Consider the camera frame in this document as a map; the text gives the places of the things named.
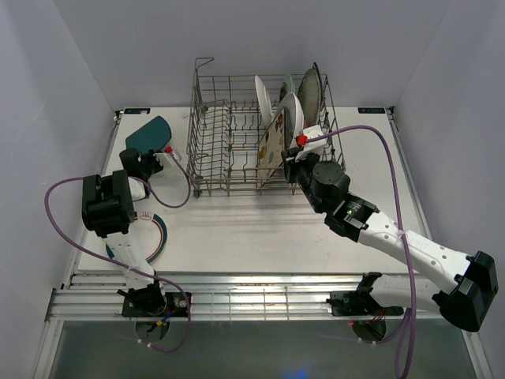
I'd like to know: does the grey wire dish rack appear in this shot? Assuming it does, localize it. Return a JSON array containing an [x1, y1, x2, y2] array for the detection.
[[186, 58, 338, 197]]

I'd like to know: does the white oval platter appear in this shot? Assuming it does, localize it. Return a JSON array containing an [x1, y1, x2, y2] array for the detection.
[[274, 92, 305, 150]]

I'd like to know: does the left logo sticker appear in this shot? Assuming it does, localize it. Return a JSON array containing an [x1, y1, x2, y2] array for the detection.
[[123, 107, 151, 114]]

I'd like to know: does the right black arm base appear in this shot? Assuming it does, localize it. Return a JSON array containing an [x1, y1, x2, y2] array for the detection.
[[326, 291, 381, 316]]

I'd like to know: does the cream square flower plate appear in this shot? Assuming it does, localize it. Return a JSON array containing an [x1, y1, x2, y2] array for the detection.
[[257, 111, 285, 180]]

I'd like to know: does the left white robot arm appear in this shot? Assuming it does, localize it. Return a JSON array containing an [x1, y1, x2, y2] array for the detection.
[[81, 148, 167, 316]]

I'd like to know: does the black square floral plate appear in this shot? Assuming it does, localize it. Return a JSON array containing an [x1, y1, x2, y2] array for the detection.
[[312, 62, 325, 118]]

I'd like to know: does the round plate red teal rim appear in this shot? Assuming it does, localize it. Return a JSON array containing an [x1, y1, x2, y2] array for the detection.
[[103, 211, 168, 267]]

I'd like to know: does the mint green flower plate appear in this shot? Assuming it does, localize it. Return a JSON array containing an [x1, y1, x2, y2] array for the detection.
[[279, 74, 296, 101]]

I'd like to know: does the speckled beige round plate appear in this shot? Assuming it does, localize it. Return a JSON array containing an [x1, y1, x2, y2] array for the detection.
[[297, 66, 321, 127]]

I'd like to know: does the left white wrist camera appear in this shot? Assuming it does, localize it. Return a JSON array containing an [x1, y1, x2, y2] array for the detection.
[[155, 147, 182, 167]]

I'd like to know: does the right logo sticker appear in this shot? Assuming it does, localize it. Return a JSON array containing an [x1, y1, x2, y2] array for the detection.
[[357, 107, 386, 114]]

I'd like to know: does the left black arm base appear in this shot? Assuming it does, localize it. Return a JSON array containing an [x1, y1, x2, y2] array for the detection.
[[120, 292, 192, 319]]

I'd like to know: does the logo sticker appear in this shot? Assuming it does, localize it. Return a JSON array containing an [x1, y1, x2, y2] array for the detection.
[[357, 107, 386, 114], [123, 107, 151, 114]]

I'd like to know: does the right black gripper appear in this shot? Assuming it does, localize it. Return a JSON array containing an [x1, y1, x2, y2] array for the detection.
[[280, 148, 324, 215]]

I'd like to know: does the teal square plate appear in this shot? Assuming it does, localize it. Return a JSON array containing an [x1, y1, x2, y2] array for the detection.
[[125, 116, 172, 153]]

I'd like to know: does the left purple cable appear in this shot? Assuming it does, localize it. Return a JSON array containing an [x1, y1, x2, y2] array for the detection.
[[43, 152, 193, 352]]

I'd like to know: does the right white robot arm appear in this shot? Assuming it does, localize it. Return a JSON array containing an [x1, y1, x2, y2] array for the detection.
[[282, 149, 499, 332]]

